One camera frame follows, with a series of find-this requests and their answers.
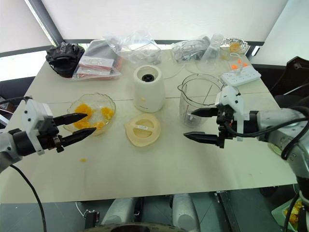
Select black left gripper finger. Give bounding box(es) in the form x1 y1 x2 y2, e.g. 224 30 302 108
53 112 88 127
60 128 98 147

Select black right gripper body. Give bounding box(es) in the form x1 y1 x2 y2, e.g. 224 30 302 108
216 106 237 148

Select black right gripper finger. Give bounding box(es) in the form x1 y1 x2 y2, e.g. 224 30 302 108
183 131 221 146
190 107 219 118

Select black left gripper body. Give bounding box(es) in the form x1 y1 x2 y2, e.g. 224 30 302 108
37 117 66 153

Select clear blender jar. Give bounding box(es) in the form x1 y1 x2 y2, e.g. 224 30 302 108
178 73 226 128

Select cream blender lid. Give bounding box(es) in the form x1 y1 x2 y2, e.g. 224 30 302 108
124 114 162 147

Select cream blender base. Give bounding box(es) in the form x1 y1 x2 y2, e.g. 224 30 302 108
133 65 167 113

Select clear glass bowl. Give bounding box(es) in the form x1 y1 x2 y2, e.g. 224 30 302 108
66 92 116 137

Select white power strip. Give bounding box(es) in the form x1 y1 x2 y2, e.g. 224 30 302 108
220 69 262 87

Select orange plastic plugs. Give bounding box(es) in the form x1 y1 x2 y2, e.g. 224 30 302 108
229 61 248 72

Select black plastic bag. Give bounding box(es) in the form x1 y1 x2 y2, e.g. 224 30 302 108
45 42 85 79

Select clear plastic cup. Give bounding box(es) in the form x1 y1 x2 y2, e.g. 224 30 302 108
201 33 225 71

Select clear bag with red packs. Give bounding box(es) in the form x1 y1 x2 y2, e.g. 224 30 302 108
72 39 123 81

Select silver foil tray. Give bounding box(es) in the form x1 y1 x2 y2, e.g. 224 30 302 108
221 37 251 55

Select white rounded robot leg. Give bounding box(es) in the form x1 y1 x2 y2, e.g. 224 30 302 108
100 196 134 226
171 193 201 232

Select black chair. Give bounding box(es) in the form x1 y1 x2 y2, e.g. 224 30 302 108
265 56 309 114

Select dark window pillar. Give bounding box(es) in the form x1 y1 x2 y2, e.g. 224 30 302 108
23 0 65 47

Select green bin with peels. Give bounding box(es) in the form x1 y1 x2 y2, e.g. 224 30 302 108
271 197 309 232

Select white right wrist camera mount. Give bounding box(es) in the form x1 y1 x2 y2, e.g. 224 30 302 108
214 85 250 143

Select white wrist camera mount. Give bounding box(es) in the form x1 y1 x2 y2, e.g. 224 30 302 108
214 85 250 143
21 98 54 156

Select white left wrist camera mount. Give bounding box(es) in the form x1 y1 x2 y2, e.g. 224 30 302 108
21 98 54 156

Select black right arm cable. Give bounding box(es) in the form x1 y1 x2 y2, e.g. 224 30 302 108
218 115 309 160

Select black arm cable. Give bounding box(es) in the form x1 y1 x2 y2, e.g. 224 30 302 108
0 96 48 232
218 115 309 160

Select thin white power cord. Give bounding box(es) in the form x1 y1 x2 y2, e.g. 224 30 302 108
163 63 188 79

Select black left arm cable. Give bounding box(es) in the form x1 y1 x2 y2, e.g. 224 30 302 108
0 96 48 232

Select clear bag with dark cables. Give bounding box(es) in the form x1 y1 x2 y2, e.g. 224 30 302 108
171 35 211 65

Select dark metal table frame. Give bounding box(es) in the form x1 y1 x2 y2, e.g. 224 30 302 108
214 190 242 232

